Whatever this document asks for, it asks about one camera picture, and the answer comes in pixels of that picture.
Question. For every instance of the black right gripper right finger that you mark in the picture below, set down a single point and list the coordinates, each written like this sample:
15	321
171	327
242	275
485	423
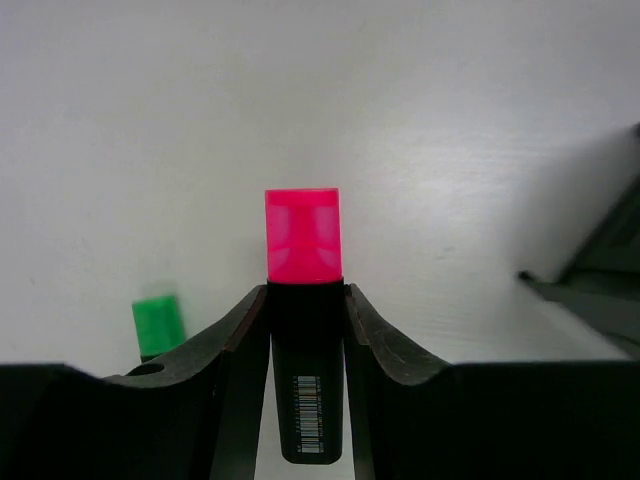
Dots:
416	416

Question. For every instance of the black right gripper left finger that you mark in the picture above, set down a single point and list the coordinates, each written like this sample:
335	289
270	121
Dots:
191	413

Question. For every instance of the green cap black highlighter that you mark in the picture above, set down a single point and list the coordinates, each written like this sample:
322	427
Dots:
158	319

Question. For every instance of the pink cap black highlighter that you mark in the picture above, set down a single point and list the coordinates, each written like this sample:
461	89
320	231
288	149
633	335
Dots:
306	304

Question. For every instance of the black desk organizer box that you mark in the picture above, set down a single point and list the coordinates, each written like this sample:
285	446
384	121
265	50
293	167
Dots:
578	232

